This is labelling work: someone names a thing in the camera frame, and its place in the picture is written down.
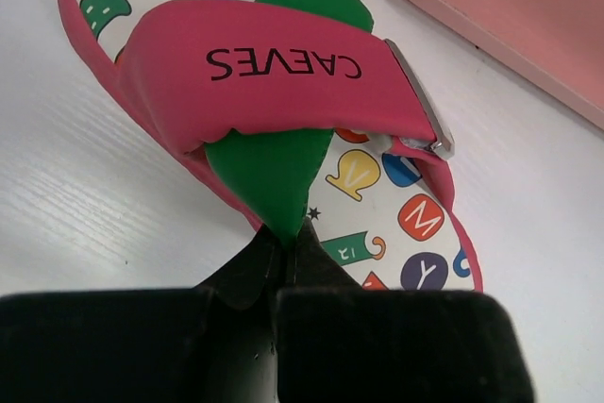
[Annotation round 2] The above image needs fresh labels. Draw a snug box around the pink three-tier shoe shelf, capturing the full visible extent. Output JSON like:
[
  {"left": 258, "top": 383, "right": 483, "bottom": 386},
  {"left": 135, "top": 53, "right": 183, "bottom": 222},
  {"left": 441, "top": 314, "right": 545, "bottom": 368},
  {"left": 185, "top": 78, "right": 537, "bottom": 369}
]
[{"left": 408, "top": 0, "right": 603, "bottom": 127}]

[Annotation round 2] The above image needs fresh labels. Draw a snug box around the pink patterned flip-flop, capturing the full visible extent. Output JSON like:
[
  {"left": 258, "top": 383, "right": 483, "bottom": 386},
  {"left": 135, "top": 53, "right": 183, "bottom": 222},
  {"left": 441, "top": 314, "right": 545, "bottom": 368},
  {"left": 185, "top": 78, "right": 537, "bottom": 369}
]
[{"left": 58, "top": 0, "right": 483, "bottom": 291}]

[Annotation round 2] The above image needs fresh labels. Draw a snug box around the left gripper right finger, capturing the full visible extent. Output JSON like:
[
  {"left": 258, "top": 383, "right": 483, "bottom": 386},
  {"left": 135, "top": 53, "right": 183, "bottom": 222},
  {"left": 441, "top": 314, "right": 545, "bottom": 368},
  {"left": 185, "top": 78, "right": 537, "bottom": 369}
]
[{"left": 276, "top": 223, "right": 535, "bottom": 402}]

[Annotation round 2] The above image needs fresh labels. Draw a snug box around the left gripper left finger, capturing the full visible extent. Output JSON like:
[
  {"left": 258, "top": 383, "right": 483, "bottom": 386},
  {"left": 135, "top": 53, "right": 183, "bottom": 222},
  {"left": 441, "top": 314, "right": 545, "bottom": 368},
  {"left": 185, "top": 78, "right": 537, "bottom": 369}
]
[{"left": 1, "top": 229, "right": 281, "bottom": 402}]

